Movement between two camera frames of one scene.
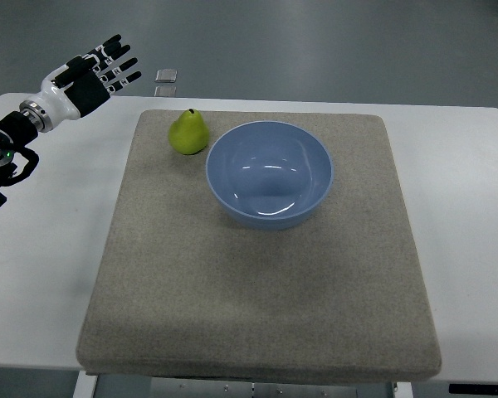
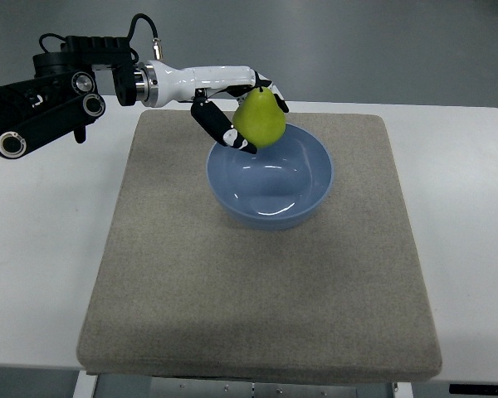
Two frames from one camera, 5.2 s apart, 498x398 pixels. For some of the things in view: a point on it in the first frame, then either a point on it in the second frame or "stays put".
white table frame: x=83 y=383 stays put
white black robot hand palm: x=65 y=97 → x=157 y=84
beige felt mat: x=182 y=291 stays put
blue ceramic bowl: x=269 y=175 stays put
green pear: x=188 y=133 → x=259 y=118
